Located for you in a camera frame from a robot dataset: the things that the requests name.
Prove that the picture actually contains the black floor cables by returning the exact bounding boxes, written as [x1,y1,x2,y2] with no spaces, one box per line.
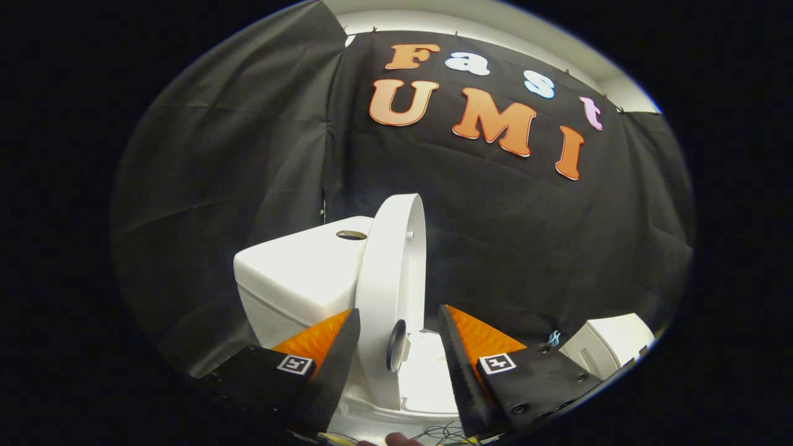
[409,421,490,446]

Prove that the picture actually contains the white drawer cabinet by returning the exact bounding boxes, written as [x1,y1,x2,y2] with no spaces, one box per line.
[558,313,656,380]

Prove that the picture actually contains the white toilet lid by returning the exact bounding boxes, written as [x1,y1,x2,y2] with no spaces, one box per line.
[354,193,428,411]

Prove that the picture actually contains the white toilet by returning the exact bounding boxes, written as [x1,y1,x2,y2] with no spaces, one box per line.
[234,216,478,445]

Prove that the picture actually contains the black backdrop cloth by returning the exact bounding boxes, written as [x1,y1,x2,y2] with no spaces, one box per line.
[110,0,694,378]

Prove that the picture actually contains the black lid handle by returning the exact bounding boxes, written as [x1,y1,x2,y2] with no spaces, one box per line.
[387,319,408,372]

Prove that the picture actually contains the white toilet seat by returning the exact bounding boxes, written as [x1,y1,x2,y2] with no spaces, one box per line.
[341,330,464,428]

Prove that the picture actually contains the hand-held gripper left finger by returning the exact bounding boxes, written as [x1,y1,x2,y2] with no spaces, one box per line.
[198,308,361,437]

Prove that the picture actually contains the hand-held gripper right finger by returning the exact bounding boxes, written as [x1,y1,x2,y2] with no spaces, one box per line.
[438,304,605,439]

